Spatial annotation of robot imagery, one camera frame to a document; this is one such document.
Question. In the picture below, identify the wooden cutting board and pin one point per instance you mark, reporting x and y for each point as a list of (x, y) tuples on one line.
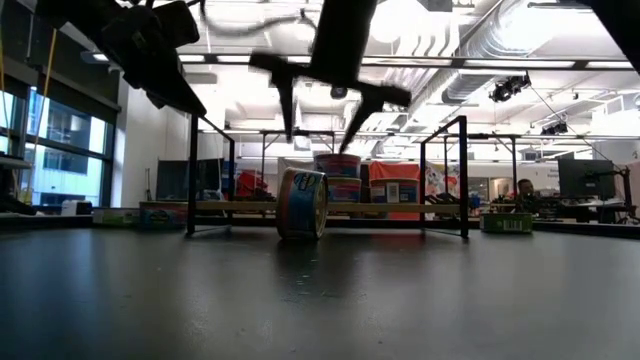
[(240, 206)]

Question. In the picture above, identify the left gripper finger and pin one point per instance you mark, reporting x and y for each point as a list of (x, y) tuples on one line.
[(286, 100), (380, 97)]

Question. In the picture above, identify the person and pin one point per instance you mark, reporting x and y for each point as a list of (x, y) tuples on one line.
[(525, 189)]

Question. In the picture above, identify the red object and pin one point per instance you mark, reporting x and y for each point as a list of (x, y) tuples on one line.
[(250, 184)]

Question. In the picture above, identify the orange partition panel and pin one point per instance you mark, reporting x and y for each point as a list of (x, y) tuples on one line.
[(395, 170)]

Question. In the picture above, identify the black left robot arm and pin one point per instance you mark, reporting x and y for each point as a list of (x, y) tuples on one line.
[(140, 45)]

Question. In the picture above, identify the black ceiling spotlight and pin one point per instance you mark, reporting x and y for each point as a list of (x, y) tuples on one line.
[(338, 92), (509, 89), (554, 128)]

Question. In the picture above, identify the long ceiling light bar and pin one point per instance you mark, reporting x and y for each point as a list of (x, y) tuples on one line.
[(500, 63)]

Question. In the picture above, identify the white box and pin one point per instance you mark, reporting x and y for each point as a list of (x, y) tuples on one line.
[(75, 207)]

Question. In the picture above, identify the white hanging sheet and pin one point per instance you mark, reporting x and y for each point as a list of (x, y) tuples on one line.
[(295, 164)]

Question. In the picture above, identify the black metal rig frame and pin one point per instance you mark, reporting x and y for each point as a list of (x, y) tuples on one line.
[(263, 165), (513, 165)]

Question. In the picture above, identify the black monitor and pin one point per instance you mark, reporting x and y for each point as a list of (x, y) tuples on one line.
[(585, 179), (175, 180)]

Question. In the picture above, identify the dark-green can gold lid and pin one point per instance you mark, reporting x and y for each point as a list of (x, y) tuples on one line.
[(506, 223)]

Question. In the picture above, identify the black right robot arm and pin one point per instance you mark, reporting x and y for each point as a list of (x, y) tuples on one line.
[(625, 25)]

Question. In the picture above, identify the silver ventilation duct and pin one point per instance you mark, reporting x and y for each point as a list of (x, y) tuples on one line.
[(495, 45)]

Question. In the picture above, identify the large window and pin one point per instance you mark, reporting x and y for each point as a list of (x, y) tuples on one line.
[(65, 150)]

